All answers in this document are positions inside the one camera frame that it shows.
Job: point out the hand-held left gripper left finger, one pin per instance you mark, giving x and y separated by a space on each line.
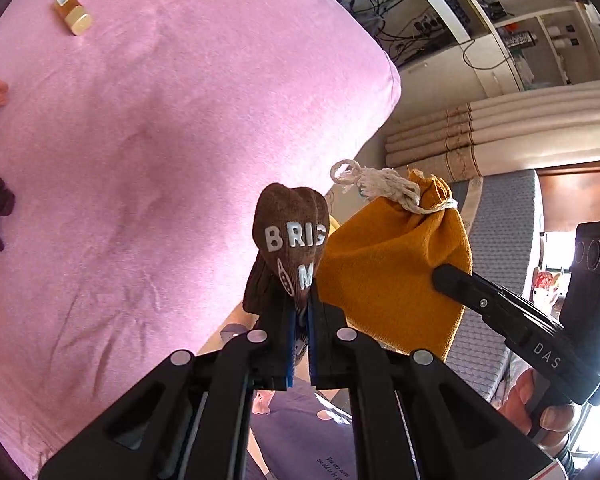
275 355

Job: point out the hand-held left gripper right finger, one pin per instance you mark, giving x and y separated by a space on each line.
327 355

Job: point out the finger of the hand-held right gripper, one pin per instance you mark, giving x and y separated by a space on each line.
485 297

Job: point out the brown sock with white letters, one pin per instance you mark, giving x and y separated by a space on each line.
290 220

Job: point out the small amber jar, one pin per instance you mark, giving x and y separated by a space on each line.
72 12

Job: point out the person's right hand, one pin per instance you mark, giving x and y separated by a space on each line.
557 417

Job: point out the grey beige patterned rug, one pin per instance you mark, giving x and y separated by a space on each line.
500 240

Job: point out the purple printed pajama pants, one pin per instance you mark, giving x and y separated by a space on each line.
305 440

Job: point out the brown wooden panel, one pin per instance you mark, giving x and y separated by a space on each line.
580 195

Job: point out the bundle of rolled beige mats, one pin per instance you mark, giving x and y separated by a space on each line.
505 120

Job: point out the pink blanket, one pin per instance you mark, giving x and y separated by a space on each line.
180 160

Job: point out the power strip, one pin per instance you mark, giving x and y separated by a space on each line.
430 24

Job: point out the white shelf unit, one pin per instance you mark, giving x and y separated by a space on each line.
530 5

